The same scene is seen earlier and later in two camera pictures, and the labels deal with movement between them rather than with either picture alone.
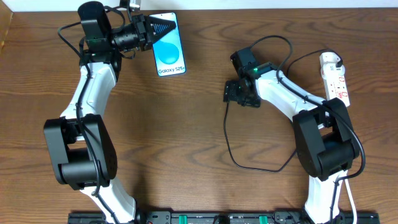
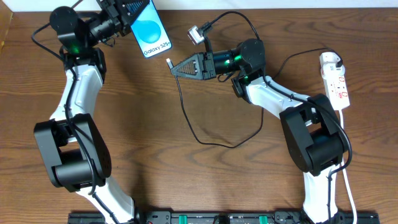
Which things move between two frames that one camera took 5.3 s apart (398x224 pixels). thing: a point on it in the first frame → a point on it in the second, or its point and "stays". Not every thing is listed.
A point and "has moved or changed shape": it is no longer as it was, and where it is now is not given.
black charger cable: x=339 y=64 → x=339 y=63
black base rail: x=225 y=217 stays
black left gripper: x=144 y=32 → x=115 y=15
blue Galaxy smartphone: x=168 y=49 has moved or changed shape
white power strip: x=335 y=85 stays
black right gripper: x=232 y=92 → x=208 y=65
